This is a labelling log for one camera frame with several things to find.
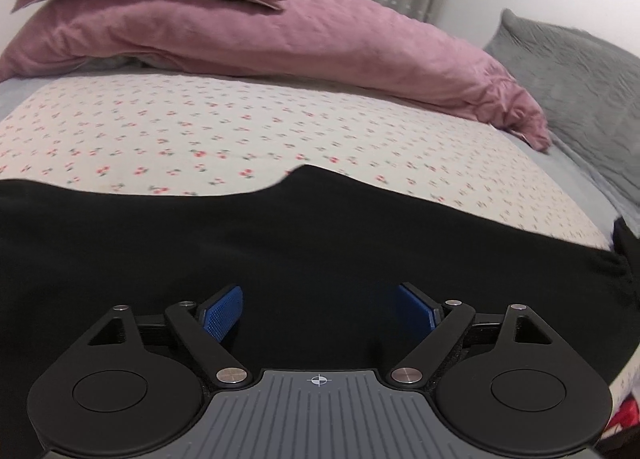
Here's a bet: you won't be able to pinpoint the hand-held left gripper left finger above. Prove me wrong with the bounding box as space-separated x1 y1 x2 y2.
87 284 251 387

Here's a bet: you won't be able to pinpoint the black pants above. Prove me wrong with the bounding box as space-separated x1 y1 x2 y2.
0 165 635 459

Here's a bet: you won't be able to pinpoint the red printed packet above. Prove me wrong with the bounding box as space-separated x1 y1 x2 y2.
611 396 640 446

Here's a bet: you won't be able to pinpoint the cherry-print bed cover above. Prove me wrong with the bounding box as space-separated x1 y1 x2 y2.
0 73 613 252

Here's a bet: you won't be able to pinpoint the folded black cloth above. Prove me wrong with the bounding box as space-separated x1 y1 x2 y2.
612 216 640 266

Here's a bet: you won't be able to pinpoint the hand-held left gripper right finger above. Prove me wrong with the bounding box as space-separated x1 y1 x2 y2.
386 282 555 386

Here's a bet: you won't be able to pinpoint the large pink pillow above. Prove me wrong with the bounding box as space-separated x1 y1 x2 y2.
0 0 552 150

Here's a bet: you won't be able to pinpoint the grey textured pillow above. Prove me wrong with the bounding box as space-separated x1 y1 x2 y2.
482 8 640 212

